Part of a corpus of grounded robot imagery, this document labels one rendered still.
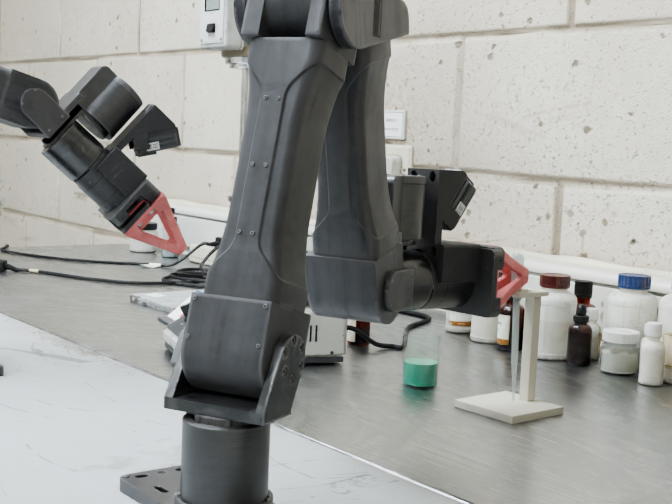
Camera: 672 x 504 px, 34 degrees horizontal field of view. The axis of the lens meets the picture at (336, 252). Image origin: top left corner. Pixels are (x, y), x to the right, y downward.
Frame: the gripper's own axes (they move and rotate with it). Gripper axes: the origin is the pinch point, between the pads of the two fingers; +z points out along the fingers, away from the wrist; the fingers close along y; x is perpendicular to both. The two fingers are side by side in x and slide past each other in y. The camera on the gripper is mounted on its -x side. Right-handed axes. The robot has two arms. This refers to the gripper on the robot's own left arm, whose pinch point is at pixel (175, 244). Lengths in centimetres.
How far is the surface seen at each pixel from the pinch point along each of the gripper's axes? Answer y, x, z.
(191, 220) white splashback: 100, -10, 26
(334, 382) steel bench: -21.7, 0.1, 18.5
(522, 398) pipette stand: -36.2, -11.4, 29.3
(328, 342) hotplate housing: -13.0, -3.3, 18.7
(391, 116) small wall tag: 44, -44, 25
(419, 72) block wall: 39, -51, 21
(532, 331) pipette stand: -36.6, -17.1, 24.6
